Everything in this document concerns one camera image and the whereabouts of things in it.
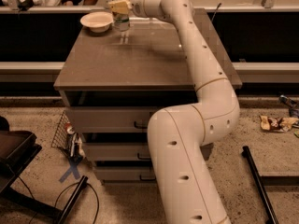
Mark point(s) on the green 7up soda can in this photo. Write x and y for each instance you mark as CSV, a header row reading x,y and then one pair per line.
x,y
121,21

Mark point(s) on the grey drawer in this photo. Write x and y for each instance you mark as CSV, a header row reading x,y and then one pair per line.
x,y
109,119
126,174
116,151

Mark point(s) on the grey drawer cabinet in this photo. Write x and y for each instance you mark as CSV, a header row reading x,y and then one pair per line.
x,y
142,67

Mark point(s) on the crumpled snack wrapper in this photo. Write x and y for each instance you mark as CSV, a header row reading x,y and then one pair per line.
x,y
277,125

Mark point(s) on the wire mesh basket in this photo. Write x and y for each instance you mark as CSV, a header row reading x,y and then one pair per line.
x,y
66,139

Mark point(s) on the top grey drawer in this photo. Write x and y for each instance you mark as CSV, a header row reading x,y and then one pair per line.
x,y
109,119

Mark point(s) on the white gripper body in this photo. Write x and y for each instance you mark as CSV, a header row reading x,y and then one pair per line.
x,y
137,3

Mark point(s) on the middle grey drawer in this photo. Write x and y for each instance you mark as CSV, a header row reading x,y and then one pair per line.
x,y
116,151

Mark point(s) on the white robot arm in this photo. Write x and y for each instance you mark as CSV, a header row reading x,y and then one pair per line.
x,y
176,133

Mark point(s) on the black metal floor bar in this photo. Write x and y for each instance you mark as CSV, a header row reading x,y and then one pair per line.
x,y
272,219

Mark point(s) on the bottom grey drawer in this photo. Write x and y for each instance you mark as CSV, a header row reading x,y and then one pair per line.
x,y
126,174

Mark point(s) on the white paper bowl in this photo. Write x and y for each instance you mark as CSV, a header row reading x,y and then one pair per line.
x,y
97,22

